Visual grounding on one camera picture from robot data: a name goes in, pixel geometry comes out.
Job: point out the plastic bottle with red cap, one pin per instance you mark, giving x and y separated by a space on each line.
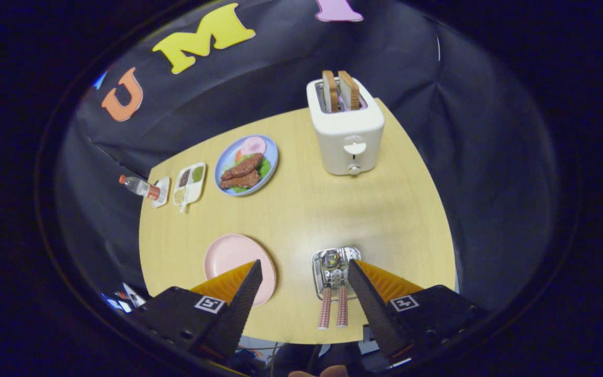
136 186

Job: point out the small white square coaster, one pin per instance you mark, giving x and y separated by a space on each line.
164 191

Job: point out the pink plate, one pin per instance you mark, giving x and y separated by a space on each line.
225 254

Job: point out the blue plate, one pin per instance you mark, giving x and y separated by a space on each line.
270 152

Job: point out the toast slice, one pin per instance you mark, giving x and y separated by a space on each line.
349 90
330 91

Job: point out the pink ham slice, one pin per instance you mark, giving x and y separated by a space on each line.
253 145

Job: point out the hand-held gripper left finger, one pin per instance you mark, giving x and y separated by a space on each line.
231 324

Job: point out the white flat panel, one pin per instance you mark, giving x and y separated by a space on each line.
133 296

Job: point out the white divided condiment tray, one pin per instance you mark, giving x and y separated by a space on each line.
191 188

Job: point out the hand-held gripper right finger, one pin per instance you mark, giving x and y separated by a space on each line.
377 322

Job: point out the green lettuce leaf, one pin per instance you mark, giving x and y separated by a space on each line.
265 168

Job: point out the brown meat slice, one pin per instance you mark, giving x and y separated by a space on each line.
244 166
241 180

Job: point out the white toaster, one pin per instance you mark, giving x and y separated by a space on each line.
348 141

